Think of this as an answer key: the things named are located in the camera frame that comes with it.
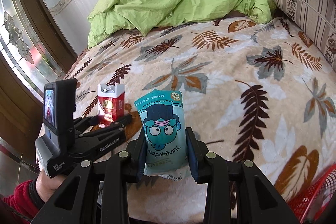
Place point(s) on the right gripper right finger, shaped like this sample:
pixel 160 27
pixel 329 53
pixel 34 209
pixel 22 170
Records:
pixel 196 154

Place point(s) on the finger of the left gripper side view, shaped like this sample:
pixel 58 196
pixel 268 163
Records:
pixel 94 127

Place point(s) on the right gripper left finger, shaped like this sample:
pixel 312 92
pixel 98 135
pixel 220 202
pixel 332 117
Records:
pixel 138 152

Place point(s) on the red cigarette pack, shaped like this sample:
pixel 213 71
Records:
pixel 111 103

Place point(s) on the teal cartoon tissue pack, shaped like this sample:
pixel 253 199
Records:
pixel 163 122

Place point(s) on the red left sleeve forearm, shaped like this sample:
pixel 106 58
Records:
pixel 22 206

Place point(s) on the red plastic trash basket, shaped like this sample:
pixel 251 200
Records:
pixel 320 193

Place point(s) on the left hand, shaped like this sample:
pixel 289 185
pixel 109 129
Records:
pixel 46 186

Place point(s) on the leaf pattern bed blanket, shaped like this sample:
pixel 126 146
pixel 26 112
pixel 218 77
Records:
pixel 251 92

